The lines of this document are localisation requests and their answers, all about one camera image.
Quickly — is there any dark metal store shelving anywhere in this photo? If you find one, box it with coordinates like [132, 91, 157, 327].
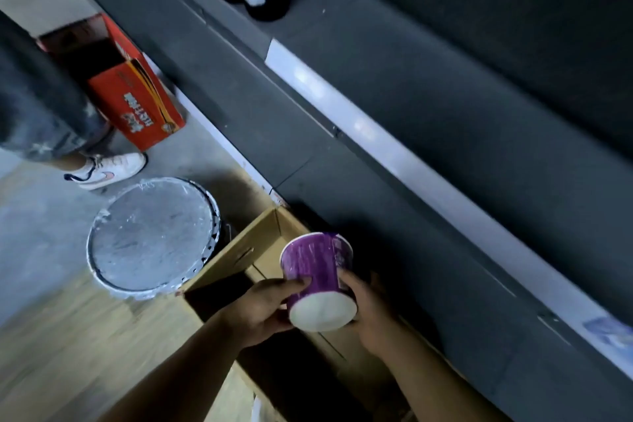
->
[44, 0, 633, 422]

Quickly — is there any brown cardboard box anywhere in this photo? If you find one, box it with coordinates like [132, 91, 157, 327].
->
[180, 206, 495, 422]

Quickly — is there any person's left hand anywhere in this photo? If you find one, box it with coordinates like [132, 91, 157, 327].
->
[217, 277, 313, 349]

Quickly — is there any purple cup noodle bowl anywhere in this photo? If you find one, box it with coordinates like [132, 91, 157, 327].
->
[279, 232, 359, 334]

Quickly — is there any blue price tag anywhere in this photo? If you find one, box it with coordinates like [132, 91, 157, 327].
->
[583, 316, 633, 348]

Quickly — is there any person's right hand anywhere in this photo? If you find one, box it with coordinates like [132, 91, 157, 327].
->
[338, 268, 402, 358]

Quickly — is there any person's right forearm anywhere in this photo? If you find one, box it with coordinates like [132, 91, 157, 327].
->
[378, 325, 500, 422]

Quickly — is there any red orange package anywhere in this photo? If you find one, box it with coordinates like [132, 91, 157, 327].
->
[37, 13, 187, 152]

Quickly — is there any person's left forearm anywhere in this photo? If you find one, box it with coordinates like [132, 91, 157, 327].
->
[98, 317, 248, 422]

